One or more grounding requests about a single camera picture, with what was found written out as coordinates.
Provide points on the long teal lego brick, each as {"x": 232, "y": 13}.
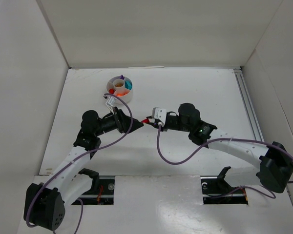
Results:
{"x": 128, "y": 85}

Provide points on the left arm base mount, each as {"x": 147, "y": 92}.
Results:
{"x": 101, "y": 191}

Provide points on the brown lego plate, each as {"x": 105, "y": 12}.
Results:
{"x": 120, "y": 84}

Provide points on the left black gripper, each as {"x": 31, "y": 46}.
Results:
{"x": 121, "y": 121}

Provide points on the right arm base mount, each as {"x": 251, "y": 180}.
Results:
{"x": 216, "y": 191}

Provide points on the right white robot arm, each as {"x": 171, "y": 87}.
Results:
{"x": 271, "y": 165}

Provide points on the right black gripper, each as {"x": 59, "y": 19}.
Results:
{"x": 159, "y": 125}

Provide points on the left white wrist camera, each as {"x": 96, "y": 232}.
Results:
{"x": 110, "y": 101}

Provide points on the red rectangular lego brick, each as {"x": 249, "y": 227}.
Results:
{"x": 111, "y": 91}

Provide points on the white round divided container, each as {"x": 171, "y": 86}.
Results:
{"x": 110, "y": 85}

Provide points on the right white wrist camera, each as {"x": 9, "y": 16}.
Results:
{"x": 159, "y": 116}

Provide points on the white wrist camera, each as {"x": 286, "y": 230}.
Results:
{"x": 110, "y": 101}
{"x": 159, "y": 116}

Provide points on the aluminium rail right side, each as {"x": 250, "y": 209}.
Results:
{"x": 248, "y": 105}

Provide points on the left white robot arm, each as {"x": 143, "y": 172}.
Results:
{"x": 45, "y": 203}

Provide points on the orange lego brick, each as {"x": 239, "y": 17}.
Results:
{"x": 120, "y": 93}

